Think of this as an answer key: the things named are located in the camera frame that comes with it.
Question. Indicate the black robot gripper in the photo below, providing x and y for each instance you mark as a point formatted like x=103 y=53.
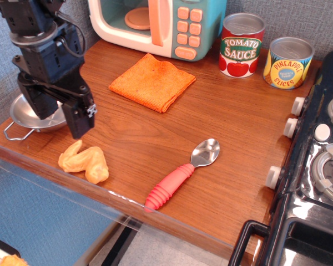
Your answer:
x=49 y=71

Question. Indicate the yellow toy chicken wing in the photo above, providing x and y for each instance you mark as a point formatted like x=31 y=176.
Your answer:
x=91 y=161

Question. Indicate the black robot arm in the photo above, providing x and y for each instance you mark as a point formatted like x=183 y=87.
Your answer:
x=32 y=15

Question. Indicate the orange folded cloth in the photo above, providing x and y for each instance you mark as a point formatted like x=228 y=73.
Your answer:
x=152 y=83

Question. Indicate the toy microwave teal and white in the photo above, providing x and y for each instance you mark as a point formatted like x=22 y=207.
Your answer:
x=183 y=30

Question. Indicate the yellow object at corner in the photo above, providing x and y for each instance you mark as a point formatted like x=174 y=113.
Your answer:
x=13 y=260

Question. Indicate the tomato sauce can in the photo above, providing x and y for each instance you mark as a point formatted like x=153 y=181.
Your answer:
x=240 y=45

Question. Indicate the white stove knob bottom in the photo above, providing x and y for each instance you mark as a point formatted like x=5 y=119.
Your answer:
x=272 y=177

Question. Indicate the white stove knob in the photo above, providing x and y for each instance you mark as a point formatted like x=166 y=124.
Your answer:
x=290 y=127
x=297 y=106
x=272 y=177

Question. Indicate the white stove knob middle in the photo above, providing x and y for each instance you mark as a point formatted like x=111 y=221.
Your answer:
x=290 y=127

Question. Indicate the pineapple slices can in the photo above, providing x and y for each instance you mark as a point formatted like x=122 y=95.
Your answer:
x=288 y=62

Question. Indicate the white stove knob top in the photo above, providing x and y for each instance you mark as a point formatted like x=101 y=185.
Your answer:
x=297 y=106

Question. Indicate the black toy stove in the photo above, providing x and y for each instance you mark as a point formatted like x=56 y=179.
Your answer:
x=300 y=231

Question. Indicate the steel bowl with handles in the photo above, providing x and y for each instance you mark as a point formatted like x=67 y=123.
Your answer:
x=23 y=115

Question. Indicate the spoon with pink handle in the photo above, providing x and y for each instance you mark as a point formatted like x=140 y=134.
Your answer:
x=203 y=155

